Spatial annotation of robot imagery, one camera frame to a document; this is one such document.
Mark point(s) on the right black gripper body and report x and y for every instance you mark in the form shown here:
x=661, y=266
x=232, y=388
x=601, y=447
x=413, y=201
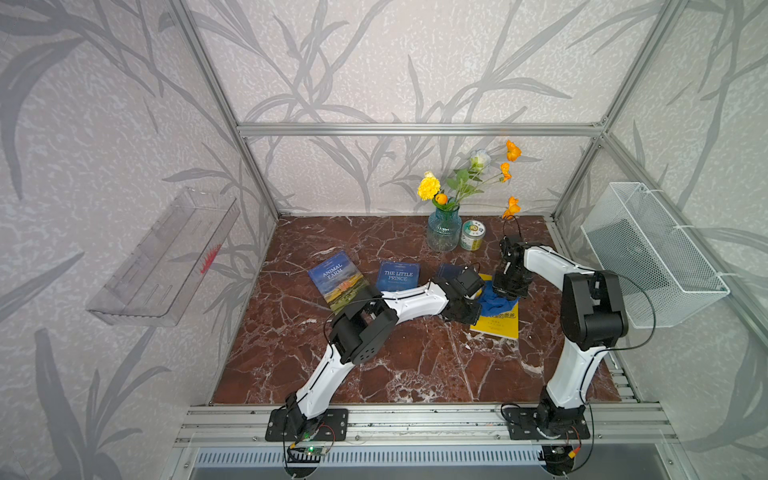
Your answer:
x=511, y=284

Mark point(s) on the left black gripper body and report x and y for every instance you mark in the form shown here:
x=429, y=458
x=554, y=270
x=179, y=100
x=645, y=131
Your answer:
x=467, y=314

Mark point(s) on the green labelled tin can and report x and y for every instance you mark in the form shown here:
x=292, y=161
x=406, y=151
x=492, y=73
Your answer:
x=472, y=235

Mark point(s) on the blue landscape cover book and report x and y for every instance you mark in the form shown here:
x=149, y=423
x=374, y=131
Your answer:
x=338, y=280

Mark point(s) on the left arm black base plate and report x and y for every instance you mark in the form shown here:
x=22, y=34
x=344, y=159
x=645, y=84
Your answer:
x=291, y=425

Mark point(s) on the yellow cover book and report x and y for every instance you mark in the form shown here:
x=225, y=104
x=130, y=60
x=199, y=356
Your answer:
x=506, y=326

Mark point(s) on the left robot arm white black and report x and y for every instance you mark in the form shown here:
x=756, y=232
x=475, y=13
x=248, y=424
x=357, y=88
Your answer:
x=361, y=328

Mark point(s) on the aluminium front rail frame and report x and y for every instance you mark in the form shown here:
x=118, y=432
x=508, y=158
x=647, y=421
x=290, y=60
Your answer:
x=427, y=424

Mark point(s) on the glass vase with flowers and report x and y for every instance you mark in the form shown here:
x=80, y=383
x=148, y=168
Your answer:
x=444, y=225

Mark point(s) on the blue cleaning cloth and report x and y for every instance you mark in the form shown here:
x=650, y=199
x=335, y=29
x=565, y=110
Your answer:
x=493, y=304

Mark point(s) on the blue Little Prince book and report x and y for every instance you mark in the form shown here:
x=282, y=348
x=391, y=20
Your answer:
x=397, y=276

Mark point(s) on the dark navy book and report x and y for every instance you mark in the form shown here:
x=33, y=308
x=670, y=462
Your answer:
x=447, y=271

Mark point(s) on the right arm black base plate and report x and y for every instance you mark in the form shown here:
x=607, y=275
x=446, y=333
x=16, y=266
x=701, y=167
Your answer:
x=524, y=424

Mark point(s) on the white wire mesh basket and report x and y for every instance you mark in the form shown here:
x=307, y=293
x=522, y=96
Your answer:
x=664, y=277

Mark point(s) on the clear plastic wall shelf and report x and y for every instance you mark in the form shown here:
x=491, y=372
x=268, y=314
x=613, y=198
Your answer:
x=156, y=283

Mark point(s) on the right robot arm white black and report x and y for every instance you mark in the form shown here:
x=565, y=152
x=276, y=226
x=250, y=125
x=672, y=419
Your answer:
x=592, y=318

